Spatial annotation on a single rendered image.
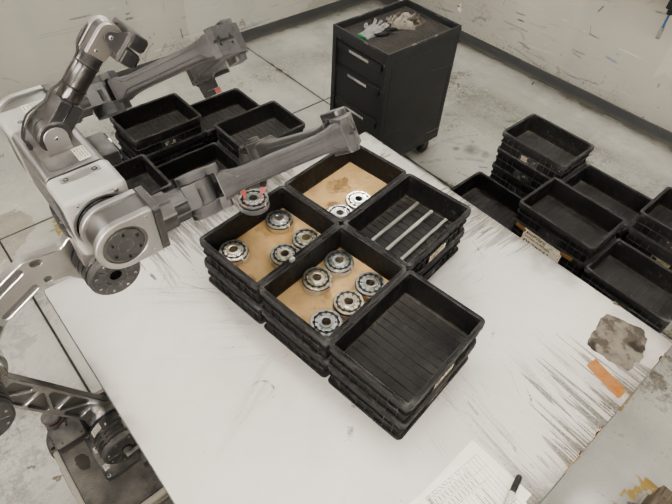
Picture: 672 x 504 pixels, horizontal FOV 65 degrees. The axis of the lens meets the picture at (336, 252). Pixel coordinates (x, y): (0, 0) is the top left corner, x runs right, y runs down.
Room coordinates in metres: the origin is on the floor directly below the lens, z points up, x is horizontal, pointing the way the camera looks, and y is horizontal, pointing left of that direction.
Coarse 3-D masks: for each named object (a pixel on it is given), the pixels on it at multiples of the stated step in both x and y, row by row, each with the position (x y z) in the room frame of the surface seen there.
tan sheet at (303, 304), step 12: (360, 264) 1.22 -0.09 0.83; (348, 276) 1.16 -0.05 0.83; (288, 288) 1.09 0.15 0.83; (300, 288) 1.09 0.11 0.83; (336, 288) 1.10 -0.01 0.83; (348, 288) 1.11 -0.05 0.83; (288, 300) 1.04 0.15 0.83; (300, 300) 1.04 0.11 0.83; (312, 300) 1.05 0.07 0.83; (324, 300) 1.05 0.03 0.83; (300, 312) 0.99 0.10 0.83; (312, 312) 1.00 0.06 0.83; (324, 324) 0.95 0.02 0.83
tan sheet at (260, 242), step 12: (252, 228) 1.36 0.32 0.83; (264, 228) 1.37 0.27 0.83; (300, 228) 1.38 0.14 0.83; (312, 228) 1.38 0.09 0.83; (252, 240) 1.30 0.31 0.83; (264, 240) 1.30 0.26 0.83; (276, 240) 1.31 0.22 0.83; (288, 240) 1.31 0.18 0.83; (252, 252) 1.24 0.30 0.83; (264, 252) 1.25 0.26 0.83; (252, 264) 1.19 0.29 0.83; (264, 264) 1.19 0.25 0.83; (252, 276) 1.13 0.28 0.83; (264, 276) 1.14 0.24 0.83
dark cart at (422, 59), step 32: (352, 32) 2.93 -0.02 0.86; (416, 32) 2.98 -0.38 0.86; (448, 32) 2.95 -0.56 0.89; (352, 64) 2.84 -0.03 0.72; (384, 64) 2.64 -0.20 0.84; (416, 64) 2.79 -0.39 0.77; (448, 64) 3.00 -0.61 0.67; (352, 96) 2.83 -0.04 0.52; (384, 96) 2.63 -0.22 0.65; (416, 96) 2.83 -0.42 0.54; (384, 128) 2.65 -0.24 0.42; (416, 128) 2.87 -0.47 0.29
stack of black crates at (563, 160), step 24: (528, 120) 2.60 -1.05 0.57; (504, 144) 2.43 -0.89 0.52; (528, 144) 2.49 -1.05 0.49; (552, 144) 2.50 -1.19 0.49; (576, 144) 2.42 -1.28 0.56; (504, 168) 2.39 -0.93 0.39; (528, 168) 2.29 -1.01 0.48; (552, 168) 2.21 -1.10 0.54; (576, 168) 2.29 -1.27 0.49; (528, 192) 2.26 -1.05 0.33
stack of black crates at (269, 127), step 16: (256, 112) 2.52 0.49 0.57; (272, 112) 2.59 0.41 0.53; (288, 112) 2.50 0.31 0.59; (224, 128) 2.37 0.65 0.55; (240, 128) 2.44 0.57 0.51; (256, 128) 2.48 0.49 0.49; (272, 128) 2.49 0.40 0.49; (288, 128) 2.50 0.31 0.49; (224, 144) 2.30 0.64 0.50; (240, 144) 2.32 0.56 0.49
